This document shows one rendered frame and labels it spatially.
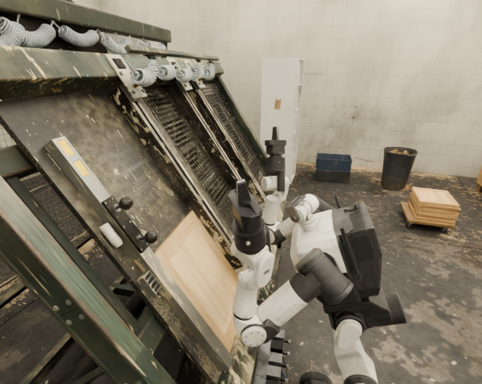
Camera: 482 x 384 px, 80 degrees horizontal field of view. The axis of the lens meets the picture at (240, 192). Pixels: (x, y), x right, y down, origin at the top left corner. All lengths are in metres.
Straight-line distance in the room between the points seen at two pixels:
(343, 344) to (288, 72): 4.14
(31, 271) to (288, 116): 4.46
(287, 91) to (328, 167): 1.54
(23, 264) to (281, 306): 0.68
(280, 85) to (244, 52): 1.83
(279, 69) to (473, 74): 3.35
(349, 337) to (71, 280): 1.00
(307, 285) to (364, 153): 5.64
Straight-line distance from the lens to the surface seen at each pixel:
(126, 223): 0.98
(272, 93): 4.95
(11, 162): 0.99
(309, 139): 6.39
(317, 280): 0.92
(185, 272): 1.15
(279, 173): 1.30
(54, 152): 1.00
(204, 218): 1.33
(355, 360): 1.48
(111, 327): 0.86
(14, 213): 0.82
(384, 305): 1.28
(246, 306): 0.92
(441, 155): 6.70
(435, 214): 4.26
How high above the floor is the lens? 1.88
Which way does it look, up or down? 23 degrees down
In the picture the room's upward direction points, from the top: straight up
